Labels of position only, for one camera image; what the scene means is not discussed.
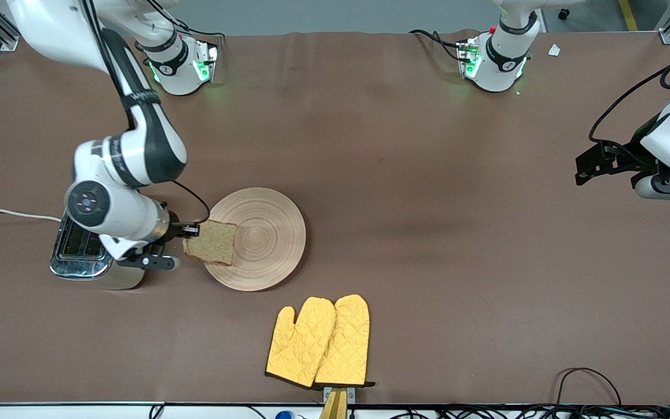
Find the small metal bracket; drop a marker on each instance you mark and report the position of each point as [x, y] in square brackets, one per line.
[351, 394]

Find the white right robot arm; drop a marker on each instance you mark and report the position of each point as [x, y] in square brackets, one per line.
[131, 157]

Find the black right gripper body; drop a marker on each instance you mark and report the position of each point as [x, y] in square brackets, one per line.
[175, 230]

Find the small white paper scrap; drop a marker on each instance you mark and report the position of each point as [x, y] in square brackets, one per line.
[554, 50]

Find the beige chrome two-slot toaster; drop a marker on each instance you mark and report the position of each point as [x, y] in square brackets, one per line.
[79, 267]

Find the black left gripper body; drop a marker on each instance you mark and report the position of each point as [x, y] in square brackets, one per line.
[627, 160]

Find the round wooden plate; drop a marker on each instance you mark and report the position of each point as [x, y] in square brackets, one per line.
[265, 238]

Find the brown bread slice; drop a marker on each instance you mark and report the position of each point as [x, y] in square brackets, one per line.
[213, 241]

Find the blue round cap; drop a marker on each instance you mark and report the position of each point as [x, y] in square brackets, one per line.
[284, 415]

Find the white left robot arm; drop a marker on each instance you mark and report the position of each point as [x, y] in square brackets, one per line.
[498, 64]

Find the yellow quilted oven mitt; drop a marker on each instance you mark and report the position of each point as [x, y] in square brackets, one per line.
[346, 343]
[300, 343]

